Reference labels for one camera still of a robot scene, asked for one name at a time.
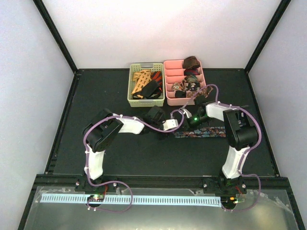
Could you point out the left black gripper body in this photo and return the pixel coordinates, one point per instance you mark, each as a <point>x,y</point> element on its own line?
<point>160,136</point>

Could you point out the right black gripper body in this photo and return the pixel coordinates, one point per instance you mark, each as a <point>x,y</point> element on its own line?
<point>193,124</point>

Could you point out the navy floral tie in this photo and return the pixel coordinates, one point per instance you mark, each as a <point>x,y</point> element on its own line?
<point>205,132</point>

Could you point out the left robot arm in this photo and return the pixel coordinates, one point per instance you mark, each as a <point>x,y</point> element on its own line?
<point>104,128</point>

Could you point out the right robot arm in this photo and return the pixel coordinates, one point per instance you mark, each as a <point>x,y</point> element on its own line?
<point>242,133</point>

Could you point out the brown dotted rolled tie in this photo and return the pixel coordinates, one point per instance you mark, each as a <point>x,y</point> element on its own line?
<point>205,92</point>

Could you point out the black rolled tie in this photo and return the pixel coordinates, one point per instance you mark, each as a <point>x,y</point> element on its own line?
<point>180,94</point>

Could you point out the dark floral rolled tie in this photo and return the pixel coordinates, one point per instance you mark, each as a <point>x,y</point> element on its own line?
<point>192,86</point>

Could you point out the tan paisley rolled tie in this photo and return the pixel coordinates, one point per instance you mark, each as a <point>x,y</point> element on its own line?
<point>178,86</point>

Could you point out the green floral rolled tie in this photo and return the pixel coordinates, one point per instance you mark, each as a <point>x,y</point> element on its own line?
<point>191,79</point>

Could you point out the red blue rolled tie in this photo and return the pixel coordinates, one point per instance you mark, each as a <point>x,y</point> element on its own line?
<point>188,72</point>

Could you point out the green plastic basket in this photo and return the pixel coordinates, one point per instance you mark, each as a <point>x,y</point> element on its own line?
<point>145,102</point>

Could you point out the pink divided organizer tray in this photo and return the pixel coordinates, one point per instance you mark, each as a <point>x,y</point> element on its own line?
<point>175,73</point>

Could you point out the red black striped tie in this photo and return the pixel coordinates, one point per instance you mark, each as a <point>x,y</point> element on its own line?
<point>157,76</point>

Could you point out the orange patterned tie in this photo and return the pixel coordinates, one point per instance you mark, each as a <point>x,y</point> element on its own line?
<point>141,79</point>

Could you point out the right controller board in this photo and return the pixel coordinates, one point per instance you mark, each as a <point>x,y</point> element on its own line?
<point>231,199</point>

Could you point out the controller board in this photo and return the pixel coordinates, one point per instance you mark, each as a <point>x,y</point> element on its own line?
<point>96,198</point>
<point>231,199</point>

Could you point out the left controller board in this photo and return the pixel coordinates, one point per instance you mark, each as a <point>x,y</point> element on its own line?
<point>96,198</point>

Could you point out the clear acrylic sheet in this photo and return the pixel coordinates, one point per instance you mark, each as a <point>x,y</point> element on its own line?
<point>268,210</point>

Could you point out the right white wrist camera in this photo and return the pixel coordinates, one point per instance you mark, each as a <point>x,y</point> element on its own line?
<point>187,113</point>

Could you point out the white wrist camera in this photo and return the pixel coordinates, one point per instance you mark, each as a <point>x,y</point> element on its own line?
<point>170,124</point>
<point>187,113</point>

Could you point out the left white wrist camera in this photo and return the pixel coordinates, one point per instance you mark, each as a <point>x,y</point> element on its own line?
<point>170,124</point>

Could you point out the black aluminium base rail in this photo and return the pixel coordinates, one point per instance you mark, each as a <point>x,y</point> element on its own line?
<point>211,184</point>

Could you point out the light blue slotted cable duct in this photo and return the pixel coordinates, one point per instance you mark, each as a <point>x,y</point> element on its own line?
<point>154,200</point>

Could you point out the left black frame post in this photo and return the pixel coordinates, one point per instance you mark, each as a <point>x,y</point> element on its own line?
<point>55,33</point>

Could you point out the black frame post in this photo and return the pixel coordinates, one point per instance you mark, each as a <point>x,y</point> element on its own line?
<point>55,33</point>
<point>283,5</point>

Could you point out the right black frame post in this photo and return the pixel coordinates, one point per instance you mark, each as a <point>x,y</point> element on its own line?
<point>283,5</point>

